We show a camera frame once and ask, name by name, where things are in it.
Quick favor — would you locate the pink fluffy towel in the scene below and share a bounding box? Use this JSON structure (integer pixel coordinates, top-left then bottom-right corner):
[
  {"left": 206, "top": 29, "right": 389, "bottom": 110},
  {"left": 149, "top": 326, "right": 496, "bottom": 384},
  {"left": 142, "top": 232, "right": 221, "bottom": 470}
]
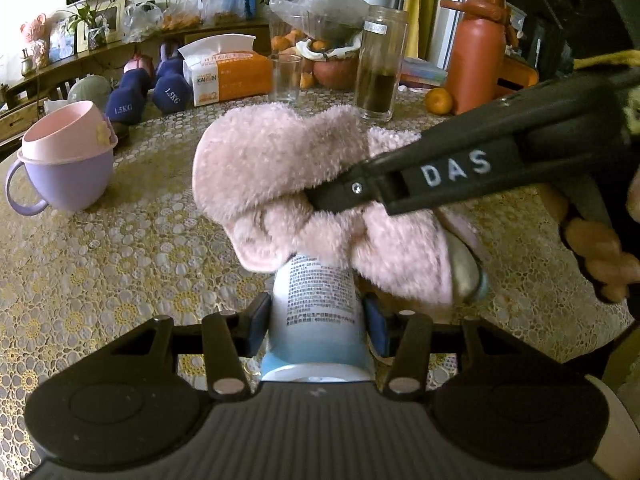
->
[{"left": 192, "top": 102, "right": 484, "bottom": 307}]

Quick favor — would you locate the green cap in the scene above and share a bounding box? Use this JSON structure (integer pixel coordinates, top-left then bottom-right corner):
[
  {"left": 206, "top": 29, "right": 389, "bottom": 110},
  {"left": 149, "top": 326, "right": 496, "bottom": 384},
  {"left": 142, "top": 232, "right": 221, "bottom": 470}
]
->
[{"left": 67, "top": 74, "right": 112, "bottom": 107}]

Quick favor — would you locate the person's right hand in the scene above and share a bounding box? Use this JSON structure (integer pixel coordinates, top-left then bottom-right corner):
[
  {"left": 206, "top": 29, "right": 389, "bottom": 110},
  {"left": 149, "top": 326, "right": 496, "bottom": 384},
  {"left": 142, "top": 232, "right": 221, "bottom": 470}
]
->
[{"left": 537, "top": 165, "right": 640, "bottom": 304}]

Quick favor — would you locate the grey plastic bag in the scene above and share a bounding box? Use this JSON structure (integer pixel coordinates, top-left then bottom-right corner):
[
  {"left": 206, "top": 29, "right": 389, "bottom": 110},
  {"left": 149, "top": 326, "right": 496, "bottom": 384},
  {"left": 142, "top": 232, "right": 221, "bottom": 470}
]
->
[{"left": 268, "top": 0, "right": 372, "bottom": 50}]

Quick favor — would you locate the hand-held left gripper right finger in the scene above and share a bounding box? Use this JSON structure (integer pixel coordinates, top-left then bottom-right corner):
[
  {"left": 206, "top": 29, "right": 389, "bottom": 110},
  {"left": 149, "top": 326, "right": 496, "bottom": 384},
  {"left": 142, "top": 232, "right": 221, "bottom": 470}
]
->
[{"left": 362, "top": 294, "right": 507, "bottom": 403}]

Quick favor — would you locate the plastic bag of oranges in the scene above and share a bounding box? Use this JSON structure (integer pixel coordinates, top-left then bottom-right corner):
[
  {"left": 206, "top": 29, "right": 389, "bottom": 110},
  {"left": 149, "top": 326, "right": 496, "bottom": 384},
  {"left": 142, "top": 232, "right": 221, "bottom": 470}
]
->
[{"left": 162, "top": 0, "right": 202, "bottom": 31}]

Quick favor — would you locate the clear glass tumbler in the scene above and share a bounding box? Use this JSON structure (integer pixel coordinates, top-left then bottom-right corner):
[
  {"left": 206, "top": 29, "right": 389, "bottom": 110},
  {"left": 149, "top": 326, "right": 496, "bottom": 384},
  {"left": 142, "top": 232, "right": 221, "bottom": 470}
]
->
[{"left": 269, "top": 53, "right": 304, "bottom": 105}]

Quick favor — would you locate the blue dumbbell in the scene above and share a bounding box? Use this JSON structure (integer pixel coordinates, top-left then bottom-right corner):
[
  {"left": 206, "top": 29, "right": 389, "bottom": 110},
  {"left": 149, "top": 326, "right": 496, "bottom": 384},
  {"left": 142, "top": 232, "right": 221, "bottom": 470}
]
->
[
  {"left": 104, "top": 70, "right": 154, "bottom": 124},
  {"left": 153, "top": 44, "right": 191, "bottom": 111}
]

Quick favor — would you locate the clay fruit bowl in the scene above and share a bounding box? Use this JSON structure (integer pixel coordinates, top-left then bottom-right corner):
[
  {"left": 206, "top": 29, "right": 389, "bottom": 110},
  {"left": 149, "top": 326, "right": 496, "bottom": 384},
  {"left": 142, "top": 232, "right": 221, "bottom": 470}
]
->
[{"left": 312, "top": 52, "right": 359, "bottom": 91}]

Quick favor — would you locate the tangerine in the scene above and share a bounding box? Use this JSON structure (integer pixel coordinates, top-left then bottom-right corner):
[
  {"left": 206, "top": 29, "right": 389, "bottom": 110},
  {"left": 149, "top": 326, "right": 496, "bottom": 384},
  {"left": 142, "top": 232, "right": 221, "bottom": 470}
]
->
[{"left": 425, "top": 87, "right": 455, "bottom": 115}]

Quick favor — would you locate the pink teddy bear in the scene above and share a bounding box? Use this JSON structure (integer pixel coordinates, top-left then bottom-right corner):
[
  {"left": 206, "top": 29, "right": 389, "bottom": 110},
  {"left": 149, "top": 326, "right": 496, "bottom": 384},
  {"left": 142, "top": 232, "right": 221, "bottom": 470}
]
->
[{"left": 19, "top": 13, "right": 51, "bottom": 69}]

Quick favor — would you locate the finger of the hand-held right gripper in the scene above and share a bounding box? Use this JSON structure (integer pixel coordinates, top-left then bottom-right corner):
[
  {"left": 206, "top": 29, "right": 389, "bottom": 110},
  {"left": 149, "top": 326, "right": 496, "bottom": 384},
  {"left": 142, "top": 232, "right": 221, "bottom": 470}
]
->
[{"left": 305, "top": 158, "right": 402, "bottom": 213}]

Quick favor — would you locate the pink plastic cup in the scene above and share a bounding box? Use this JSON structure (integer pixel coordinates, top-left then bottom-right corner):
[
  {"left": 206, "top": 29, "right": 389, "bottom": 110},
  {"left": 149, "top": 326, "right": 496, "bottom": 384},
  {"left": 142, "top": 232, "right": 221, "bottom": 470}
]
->
[{"left": 21, "top": 100, "right": 119, "bottom": 163}]

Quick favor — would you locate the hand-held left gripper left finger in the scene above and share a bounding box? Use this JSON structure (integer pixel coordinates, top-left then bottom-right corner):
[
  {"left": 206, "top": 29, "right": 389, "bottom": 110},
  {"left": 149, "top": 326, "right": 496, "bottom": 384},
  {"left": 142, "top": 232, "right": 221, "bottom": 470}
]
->
[{"left": 112, "top": 294, "right": 274, "bottom": 402}]

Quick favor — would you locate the stack of colourful books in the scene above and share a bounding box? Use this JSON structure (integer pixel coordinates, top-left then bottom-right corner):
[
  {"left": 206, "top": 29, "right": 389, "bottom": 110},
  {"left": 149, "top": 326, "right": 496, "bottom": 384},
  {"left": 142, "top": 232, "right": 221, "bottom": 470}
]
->
[{"left": 399, "top": 56, "right": 449, "bottom": 89}]

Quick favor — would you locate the purple plastic cup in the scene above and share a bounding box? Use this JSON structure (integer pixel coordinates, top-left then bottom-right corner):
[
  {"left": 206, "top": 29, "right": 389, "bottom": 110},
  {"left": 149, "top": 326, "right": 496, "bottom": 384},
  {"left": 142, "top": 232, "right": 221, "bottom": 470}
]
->
[{"left": 5, "top": 132, "right": 117, "bottom": 216}]

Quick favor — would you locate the tall glass jar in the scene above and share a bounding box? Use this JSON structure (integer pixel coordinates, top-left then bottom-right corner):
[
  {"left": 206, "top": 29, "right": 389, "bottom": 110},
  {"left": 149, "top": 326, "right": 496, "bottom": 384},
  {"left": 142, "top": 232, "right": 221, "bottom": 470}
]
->
[{"left": 355, "top": 4, "right": 405, "bottom": 122}]

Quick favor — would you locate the potted plant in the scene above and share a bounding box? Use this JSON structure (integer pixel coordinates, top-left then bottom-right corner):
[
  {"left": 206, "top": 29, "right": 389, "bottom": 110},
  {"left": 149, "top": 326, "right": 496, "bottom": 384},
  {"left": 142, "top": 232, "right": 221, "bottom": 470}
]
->
[{"left": 59, "top": 0, "right": 112, "bottom": 51}]

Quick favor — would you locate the orange thermos jug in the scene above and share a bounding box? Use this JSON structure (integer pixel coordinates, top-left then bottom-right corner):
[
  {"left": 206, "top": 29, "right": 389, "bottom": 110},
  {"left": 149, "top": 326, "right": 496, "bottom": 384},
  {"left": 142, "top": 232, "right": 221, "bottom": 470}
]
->
[{"left": 439, "top": 0, "right": 509, "bottom": 116}]

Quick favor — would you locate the pink dumbbell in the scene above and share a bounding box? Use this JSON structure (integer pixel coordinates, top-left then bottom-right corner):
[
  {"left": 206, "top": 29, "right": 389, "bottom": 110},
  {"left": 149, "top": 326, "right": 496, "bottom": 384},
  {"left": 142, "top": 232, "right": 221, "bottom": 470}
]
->
[{"left": 122, "top": 52, "right": 157, "bottom": 82}]

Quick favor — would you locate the orange tissue pack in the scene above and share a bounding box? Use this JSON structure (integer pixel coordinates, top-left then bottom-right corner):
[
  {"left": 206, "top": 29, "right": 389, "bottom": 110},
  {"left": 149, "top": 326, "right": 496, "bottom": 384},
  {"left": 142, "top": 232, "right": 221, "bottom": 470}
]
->
[{"left": 178, "top": 33, "right": 275, "bottom": 107}]

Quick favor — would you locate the white photo frame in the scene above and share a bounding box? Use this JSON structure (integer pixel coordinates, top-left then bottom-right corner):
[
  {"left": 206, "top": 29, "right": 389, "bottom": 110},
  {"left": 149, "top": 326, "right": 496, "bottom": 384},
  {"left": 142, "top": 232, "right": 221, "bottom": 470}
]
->
[{"left": 75, "top": 2, "right": 124, "bottom": 54}]

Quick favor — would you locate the wooden sideboard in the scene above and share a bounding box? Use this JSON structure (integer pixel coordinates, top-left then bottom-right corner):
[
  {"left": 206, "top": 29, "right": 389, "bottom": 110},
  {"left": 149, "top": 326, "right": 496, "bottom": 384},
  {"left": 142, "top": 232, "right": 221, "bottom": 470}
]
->
[{"left": 0, "top": 14, "right": 275, "bottom": 128}]

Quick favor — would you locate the white and blue tube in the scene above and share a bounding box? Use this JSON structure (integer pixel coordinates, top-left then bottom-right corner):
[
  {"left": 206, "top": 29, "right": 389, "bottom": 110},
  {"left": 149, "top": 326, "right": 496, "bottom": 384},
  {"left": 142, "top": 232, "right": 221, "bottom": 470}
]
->
[{"left": 262, "top": 254, "right": 374, "bottom": 382}]

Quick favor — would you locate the clear plastic bag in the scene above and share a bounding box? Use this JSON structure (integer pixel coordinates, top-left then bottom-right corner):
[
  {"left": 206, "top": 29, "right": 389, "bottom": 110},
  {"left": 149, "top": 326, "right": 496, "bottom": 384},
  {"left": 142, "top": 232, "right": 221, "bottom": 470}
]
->
[{"left": 122, "top": 0, "right": 164, "bottom": 44}]

